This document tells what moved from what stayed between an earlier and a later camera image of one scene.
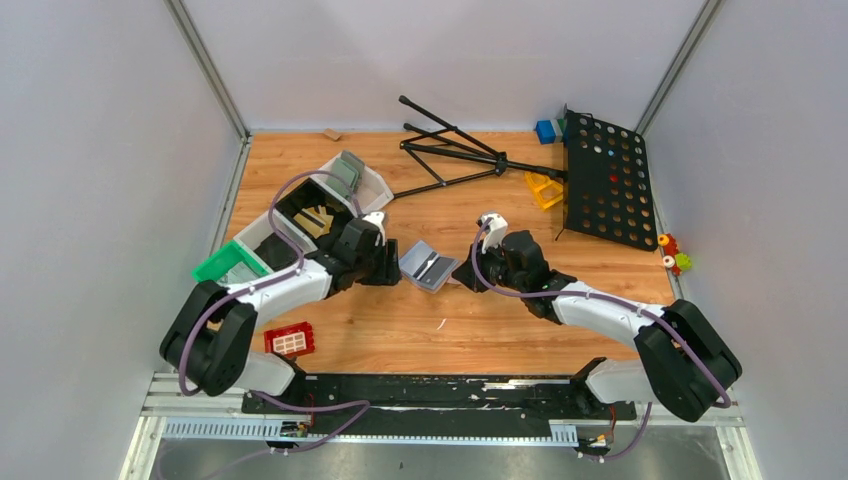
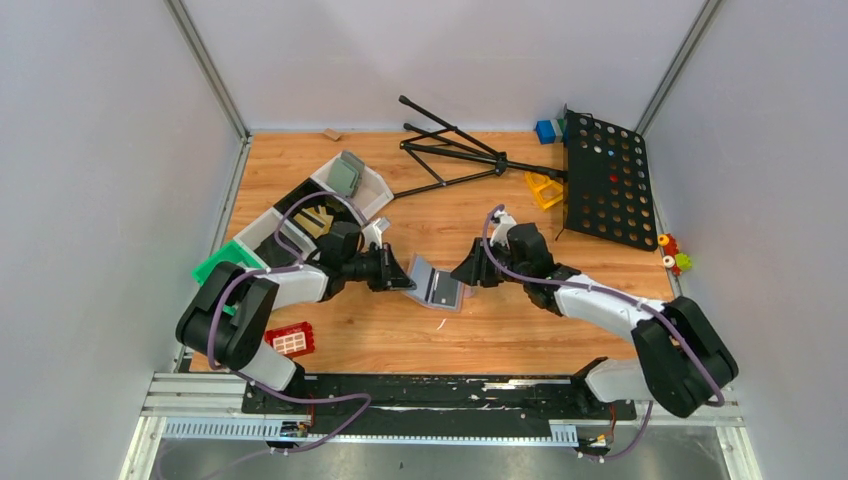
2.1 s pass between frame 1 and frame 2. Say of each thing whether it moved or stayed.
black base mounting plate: stayed
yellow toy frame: stayed
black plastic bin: stayed
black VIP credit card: moved
